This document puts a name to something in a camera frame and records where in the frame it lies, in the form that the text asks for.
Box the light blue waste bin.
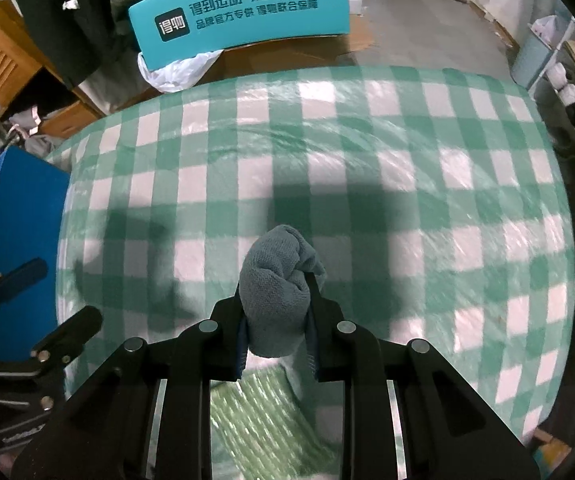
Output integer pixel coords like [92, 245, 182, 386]
[511, 14, 575, 90]

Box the white plastic bag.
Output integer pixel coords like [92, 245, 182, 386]
[136, 50, 222, 93]

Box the metal shoe rack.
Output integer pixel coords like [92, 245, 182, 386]
[529, 18, 575, 159]

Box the green checkered tablecloth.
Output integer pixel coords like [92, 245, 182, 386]
[50, 66, 575, 439]

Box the blue cardboard shoebox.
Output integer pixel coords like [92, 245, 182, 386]
[0, 146, 69, 362]

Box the teal shoebox lid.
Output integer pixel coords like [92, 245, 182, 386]
[129, 0, 350, 70]

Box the light grey-blue sock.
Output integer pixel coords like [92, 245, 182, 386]
[238, 224, 327, 359]

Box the wooden louvered cabinet door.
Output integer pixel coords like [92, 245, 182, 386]
[0, 0, 103, 139]

